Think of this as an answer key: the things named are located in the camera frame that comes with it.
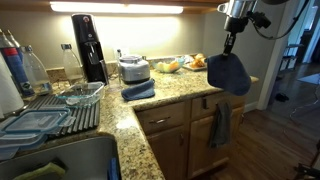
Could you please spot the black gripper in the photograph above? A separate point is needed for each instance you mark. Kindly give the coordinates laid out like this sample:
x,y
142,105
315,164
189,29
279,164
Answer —
x,y
235,24

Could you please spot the blue terry towel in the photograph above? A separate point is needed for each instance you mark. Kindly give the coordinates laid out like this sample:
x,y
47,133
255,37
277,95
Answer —
x,y
230,75

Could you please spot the wooden drawer with hooks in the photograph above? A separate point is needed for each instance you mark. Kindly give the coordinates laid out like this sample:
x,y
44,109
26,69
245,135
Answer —
x,y
197,106

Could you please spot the grey knit towel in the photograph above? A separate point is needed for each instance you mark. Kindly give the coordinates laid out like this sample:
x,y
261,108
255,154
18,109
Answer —
x,y
220,126

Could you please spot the golden bread roll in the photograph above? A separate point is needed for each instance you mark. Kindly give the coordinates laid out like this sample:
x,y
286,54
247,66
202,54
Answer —
x,y
199,56
203,62
195,64

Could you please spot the white paper wrapper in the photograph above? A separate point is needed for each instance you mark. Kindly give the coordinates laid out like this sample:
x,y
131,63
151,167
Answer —
x,y
187,59

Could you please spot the white rectangular plate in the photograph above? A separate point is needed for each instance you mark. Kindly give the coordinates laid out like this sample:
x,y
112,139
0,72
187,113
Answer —
x,y
190,69

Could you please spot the yellow fruit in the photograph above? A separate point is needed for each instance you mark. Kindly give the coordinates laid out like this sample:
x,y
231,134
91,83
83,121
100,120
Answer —
x,y
173,65

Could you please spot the dark shelf unit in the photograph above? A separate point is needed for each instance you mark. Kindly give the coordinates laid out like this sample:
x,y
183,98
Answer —
x,y
290,56

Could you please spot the teal glass bowl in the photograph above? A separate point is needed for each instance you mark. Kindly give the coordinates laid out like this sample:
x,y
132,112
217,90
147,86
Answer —
x,y
168,70

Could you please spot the pale green fruit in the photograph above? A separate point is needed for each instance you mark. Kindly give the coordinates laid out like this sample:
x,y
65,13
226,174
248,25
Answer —
x,y
161,66

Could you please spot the black shoe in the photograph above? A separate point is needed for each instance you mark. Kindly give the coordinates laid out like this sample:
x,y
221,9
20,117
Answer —
x,y
281,97

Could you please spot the grey floor rug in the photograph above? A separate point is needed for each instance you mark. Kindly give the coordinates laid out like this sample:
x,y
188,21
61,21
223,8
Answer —
x,y
310,79

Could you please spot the silver food chopper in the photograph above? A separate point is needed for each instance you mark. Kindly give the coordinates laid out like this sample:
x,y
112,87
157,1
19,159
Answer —
x,y
134,68

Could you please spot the folded blue cloth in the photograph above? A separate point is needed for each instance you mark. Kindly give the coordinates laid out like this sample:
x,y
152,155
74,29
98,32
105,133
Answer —
x,y
138,91

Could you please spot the wooden cabinet door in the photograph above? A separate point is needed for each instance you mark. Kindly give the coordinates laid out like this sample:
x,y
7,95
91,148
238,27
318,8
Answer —
x,y
166,153
200,146

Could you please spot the under-cabinet light strip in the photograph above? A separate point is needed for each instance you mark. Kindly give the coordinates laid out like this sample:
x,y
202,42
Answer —
x,y
116,7

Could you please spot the black soda maker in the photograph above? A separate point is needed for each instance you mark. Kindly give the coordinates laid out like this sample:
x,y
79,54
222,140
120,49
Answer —
x,y
87,43

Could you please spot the black tripod stand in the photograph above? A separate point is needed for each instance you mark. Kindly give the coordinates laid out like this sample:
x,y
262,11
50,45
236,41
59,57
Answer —
x,y
306,171

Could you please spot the glass baking dish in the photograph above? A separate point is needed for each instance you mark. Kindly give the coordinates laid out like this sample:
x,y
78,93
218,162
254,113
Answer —
x,y
80,95

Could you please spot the clear soda bottle silver cap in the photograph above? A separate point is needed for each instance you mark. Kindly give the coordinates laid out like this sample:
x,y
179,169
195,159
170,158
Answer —
x,y
71,65

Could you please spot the grey ribbed drying mat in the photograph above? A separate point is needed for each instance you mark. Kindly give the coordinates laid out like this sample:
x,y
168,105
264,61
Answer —
x,y
85,116

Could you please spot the blue sponge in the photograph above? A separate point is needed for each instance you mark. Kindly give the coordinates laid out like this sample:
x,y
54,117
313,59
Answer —
x,y
113,170

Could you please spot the stainless steel sink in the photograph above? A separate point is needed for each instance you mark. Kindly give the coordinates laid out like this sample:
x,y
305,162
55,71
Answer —
x,y
76,156

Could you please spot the wooden upper cabinet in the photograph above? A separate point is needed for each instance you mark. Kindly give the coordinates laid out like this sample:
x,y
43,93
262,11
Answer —
x,y
26,5

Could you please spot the clear lid blue rim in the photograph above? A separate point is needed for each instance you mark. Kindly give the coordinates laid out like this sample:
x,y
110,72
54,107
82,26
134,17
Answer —
x,y
35,120

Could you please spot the blue bottle red band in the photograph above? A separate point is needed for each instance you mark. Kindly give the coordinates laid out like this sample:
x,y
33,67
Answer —
x,y
15,70

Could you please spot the green yellow sponge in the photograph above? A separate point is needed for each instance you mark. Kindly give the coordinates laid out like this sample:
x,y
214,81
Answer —
x,y
43,171

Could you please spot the clear plastic food container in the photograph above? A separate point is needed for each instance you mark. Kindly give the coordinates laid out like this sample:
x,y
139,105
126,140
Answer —
x,y
20,141

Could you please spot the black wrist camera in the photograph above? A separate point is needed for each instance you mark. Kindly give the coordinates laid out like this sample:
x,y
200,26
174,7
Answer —
x,y
260,19

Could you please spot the white wall outlet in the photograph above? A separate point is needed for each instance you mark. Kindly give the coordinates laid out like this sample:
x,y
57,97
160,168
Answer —
x,y
121,50

